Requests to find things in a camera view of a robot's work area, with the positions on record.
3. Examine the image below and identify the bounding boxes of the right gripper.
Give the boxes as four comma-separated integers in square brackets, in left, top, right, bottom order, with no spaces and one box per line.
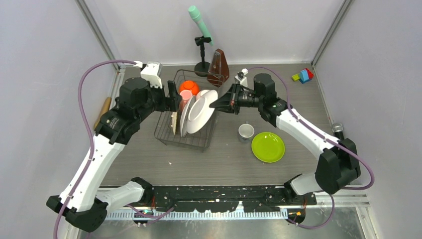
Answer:
[211,82,263,115]

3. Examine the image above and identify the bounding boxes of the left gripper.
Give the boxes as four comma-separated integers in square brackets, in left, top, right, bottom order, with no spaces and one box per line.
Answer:
[135,79,181,122]

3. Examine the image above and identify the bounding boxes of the pink mug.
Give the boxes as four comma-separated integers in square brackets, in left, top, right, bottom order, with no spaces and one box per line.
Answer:
[180,90,193,112]

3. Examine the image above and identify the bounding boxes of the orange bowl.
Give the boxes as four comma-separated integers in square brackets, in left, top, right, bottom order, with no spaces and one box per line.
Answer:
[179,80,200,96]

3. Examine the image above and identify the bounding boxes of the white printed round plate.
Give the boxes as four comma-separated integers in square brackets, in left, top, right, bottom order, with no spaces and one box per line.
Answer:
[180,96,196,137]

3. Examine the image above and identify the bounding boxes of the green rimmed white plate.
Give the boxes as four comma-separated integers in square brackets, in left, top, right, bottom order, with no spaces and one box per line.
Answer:
[187,90,218,134]

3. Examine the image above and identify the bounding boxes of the black wire dish rack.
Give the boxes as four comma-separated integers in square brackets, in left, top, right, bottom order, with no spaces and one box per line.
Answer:
[154,69,219,151]

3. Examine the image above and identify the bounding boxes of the woven bamboo plate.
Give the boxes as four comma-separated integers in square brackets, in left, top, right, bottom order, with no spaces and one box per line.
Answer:
[170,112,178,135]

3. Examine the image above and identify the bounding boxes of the white bowl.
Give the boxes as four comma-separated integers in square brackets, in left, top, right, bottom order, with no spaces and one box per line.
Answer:
[196,90,209,100]

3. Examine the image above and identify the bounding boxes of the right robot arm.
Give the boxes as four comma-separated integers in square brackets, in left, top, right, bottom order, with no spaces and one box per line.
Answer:
[210,73,361,205]

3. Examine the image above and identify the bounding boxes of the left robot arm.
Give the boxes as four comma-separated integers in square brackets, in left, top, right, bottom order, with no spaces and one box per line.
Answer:
[46,77,182,233]

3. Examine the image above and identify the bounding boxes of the small grey patterned mug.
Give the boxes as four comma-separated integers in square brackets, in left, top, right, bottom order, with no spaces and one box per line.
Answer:
[238,122,255,142]

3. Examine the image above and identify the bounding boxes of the brown metronome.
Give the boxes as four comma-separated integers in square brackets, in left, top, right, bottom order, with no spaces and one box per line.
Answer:
[207,48,229,88]

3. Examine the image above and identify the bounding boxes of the black microphone stand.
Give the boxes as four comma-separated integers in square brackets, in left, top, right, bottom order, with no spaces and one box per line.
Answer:
[194,36,211,77]

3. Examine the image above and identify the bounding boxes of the lime green plate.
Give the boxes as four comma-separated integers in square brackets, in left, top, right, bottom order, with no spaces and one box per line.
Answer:
[251,132,286,163]

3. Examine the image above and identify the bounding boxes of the wooden rolling pin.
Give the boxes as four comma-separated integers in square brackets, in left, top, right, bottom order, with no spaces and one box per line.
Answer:
[93,97,112,129]

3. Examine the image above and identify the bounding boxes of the colourful toy blocks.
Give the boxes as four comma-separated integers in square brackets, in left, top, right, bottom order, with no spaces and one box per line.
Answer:
[291,68,314,84]

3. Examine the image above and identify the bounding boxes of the mint green microphone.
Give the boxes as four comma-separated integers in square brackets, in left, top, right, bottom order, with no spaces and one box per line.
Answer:
[188,5,214,46]

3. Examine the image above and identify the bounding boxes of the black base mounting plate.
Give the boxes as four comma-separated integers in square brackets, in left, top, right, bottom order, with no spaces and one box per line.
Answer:
[131,186,317,223]

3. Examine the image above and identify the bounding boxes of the black handheld microphone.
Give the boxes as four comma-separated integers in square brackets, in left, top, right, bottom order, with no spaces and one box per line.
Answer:
[331,122,345,140]

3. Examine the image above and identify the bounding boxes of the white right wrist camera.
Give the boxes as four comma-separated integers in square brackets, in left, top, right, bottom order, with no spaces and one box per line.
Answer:
[234,68,248,87]

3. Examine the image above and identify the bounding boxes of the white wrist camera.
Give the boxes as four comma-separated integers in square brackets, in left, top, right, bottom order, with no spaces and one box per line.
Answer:
[134,61,163,89]
[234,68,248,87]

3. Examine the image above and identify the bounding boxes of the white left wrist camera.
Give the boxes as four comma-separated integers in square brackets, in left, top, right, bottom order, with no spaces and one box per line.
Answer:
[134,61,163,89]

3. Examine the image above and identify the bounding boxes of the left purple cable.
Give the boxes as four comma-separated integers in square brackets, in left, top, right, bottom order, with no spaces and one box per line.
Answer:
[52,60,143,239]

